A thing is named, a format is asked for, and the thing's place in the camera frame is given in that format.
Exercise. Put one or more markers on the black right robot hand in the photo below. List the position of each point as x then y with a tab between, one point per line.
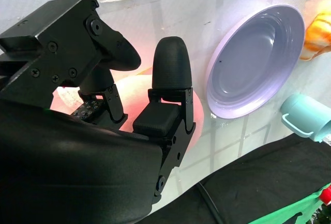
64	162

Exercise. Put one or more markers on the pink plush pig doll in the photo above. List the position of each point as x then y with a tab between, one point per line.
132	92

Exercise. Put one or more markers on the orange white plush pumpkin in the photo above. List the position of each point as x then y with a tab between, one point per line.
319	32

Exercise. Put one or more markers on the black cloth backdrop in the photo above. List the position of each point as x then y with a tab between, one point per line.
258	177

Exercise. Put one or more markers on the lavender plastic plate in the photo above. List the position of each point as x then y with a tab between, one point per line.
253	61

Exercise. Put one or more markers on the light teal plastic mug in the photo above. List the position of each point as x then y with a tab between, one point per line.
305	112

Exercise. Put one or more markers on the small red object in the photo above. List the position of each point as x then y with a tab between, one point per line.
326	196

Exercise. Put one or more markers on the green cloth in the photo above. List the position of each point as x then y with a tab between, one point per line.
305	206

